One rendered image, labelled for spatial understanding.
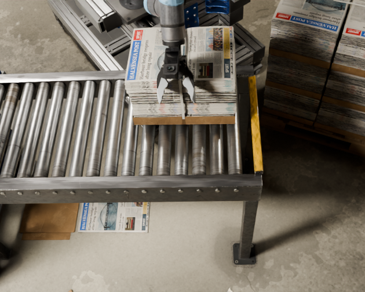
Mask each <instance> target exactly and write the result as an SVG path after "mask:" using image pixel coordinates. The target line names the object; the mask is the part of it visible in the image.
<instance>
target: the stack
mask: <svg viewBox="0 0 365 292"><path fill-rule="evenodd" d="M351 4H352V7H351V9H350V12H349V8H350V6H351ZM348 12H349V15H348ZM347 16H348V18H347ZM346 18H347V21H346ZM345 22H346V24H345ZM269 45H270V48H273V49H277V50H282V51H285V52H290V53H294V54H299V55H302V56H307V57H311V58H314V59H318V60H322V61H326V62H329V63H330V68H329V69H328V68H323V67H319V66H316V65H312V64H307V63H303V62H300V61H296V60H292V59H287V58H284V57H280V56H275V55H272V54H269V55H268V62H267V65H268V66H267V75H266V79H267V81H271V82H275V83H279V84H283V85H287V86H291V87H296V88H299V89H303V90H307V91H310V92H314V93H318V94H322V96H323V92H324V96H326V97H331V98H335V99H338V100H342V101H346V102H349V103H354V104H357V105H361V106H364V107H365V78H364V77H360V76H356V75H352V74H347V73H344V72H340V71H336V70H331V65H332V63H335V64H339V65H344V66H347V67H352V68H356V69H359V70H363V71H365V0H353V2H352V0H280V2H279V5H278V7H277V9H276V11H275V14H274V15H273V18H272V22H271V36H270V43H269ZM333 59H334V61H333ZM325 87H326V88H325ZM324 89H325V90H324ZM322 96H321V99H320V100H319V99H316V98H312V97H308V96H304V95H301V94H297V93H293V92H288V91H285V90H282V89H277V88H274V87H270V86H265V91H264V105H263V107H265V108H269V109H272V110H275V111H279V112H283V113H285V114H289V115H293V116H296V117H299V118H302V119H306V120H309V121H312V122H316V123H319V124H323V125H327V126H331V127H334V128H337V129H341V130H345V131H348V132H351V133H355V134H359V135H361V136H365V112H361V111H358V110H355V109H351V108H347V107H343V106H340V105H336V104H332V103H328V102H325V101H322ZM315 120H316V121H315ZM286 124H288V125H291V126H295V127H299V128H301V129H305V130H309V131H311V132H315V133H319V134H322V135H325V136H329V137H332V138H336V139H338V140H342V141H346V142H348V143H350V146H346V145H343V144H339V143H335V142H333V141H329V140H325V139H323V138H319V137H316V136H312V135H310V134H306V133H302V132H298V131H296V130H292V129H289V128H286ZM260 126H262V127H266V128H268V129H272V130H275V131H278V132H281V133H285V134H289V135H291V136H295V137H298V138H302V139H304V140H308V141H311V142H314V143H318V144H321V145H325V146H328V147H331V148H335V149H338V150H341V151H345V152H348V153H351V154H354V155H358V156H362V157H364V158H365V141H363V140H359V139H356V138H352V137H348V136H345V135H342V134H338V133H334V132H330V131H328V130H324V129H320V128H317V127H314V126H313V125H312V126H310V125H307V124H304V123H301V122H297V121H293V120H291V119H287V118H283V117H281V116H277V115H274V114H270V113H267V112H264V111H262V112H261V121H260Z"/></svg>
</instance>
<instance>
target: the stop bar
mask: <svg viewBox="0 0 365 292"><path fill-rule="evenodd" d="M248 83H249V100H250V116H251V132H252V141H253V157H254V173H255V174H263V172H264V170H263V162H262V157H263V155H262V149H261V135H260V121H259V113H258V99H257V85H256V76H248Z"/></svg>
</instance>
